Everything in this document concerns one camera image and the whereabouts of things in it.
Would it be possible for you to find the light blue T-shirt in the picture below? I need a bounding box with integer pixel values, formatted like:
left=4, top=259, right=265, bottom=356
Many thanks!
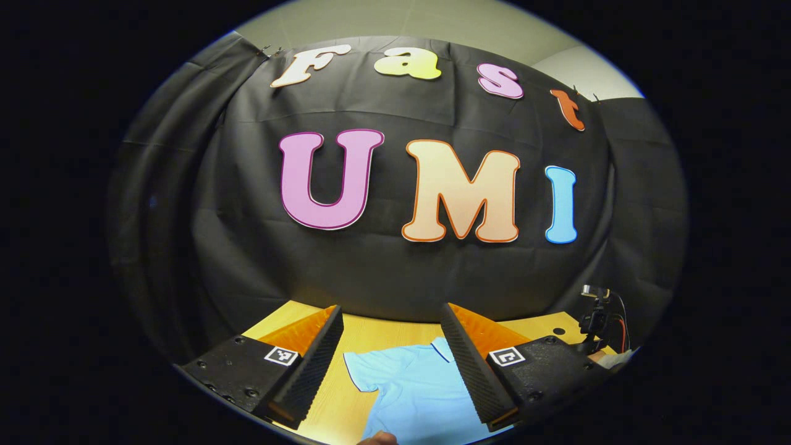
left=343, top=337, right=514, bottom=445

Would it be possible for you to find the black backdrop cloth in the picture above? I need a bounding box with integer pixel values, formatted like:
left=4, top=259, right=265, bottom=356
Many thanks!
left=105, top=31, right=690, bottom=365

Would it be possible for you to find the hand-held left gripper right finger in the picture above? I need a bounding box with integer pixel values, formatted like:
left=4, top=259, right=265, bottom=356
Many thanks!
left=440, top=302, right=612, bottom=433

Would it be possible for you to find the red cable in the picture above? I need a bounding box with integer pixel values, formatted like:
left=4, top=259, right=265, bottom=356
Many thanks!
left=609, top=309, right=632, bottom=354

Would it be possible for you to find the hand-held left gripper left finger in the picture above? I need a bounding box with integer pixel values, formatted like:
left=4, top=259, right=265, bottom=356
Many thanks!
left=176, top=304, right=345, bottom=431

